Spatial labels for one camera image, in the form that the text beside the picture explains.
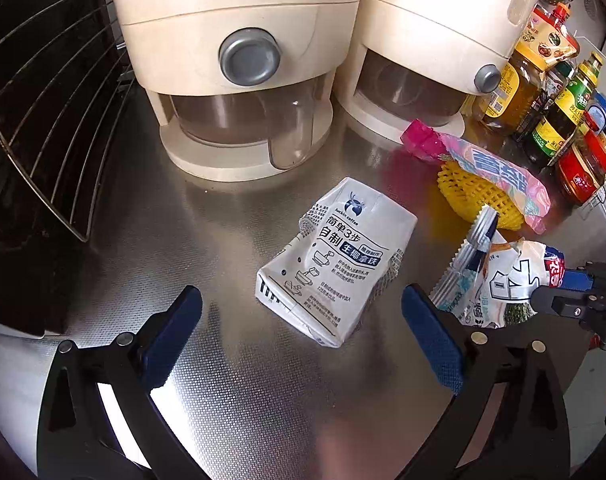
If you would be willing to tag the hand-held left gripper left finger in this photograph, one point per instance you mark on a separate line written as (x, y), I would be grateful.
(170, 340)

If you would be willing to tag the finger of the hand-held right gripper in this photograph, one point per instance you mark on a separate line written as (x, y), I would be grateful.
(570, 278)
(565, 304)

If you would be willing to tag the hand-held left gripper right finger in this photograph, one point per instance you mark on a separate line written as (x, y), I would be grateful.
(433, 340)

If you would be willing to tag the white snack bag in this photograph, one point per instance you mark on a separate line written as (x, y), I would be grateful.
(503, 280)

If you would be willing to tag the white milk carton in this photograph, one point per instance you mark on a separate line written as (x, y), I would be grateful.
(333, 260)

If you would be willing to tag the red lid sauce jar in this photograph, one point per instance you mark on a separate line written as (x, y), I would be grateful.
(580, 170)

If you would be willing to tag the yellow foam fruit net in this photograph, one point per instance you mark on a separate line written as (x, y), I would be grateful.
(478, 200)

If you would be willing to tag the pink snack wrapper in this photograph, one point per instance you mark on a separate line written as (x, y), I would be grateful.
(488, 165)

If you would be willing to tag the green label sauce bottle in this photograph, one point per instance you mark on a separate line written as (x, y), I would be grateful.
(563, 120)

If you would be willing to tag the dark glass bottle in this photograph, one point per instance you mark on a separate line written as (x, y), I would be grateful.
(538, 110)

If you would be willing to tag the red cap sauce pouch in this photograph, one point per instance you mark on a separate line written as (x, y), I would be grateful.
(553, 35)

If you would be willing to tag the cream rice dispenser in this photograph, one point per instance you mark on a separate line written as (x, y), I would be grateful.
(433, 10)
(208, 0)

